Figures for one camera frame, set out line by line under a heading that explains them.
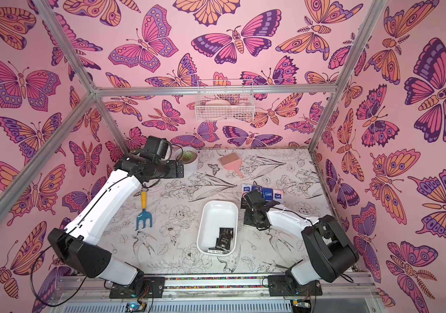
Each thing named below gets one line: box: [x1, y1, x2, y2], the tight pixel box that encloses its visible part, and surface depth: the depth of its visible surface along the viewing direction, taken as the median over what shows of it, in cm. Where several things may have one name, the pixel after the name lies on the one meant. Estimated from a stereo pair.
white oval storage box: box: [196, 200, 240, 257], surface depth 90 cm
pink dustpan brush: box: [218, 152, 244, 179], surface depth 115 cm
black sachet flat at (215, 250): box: [207, 247, 224, 254], surface depth 80 cm
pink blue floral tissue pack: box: [241, 183, 253, 195], surface depth 102 cm
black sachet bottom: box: [215, 238, 231, 252], surface depth 82 cm
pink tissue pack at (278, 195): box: [272, 189, 284, 205], surface depth 99 cm
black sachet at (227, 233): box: [219, 227, 235, 241], surface depth 87 cm
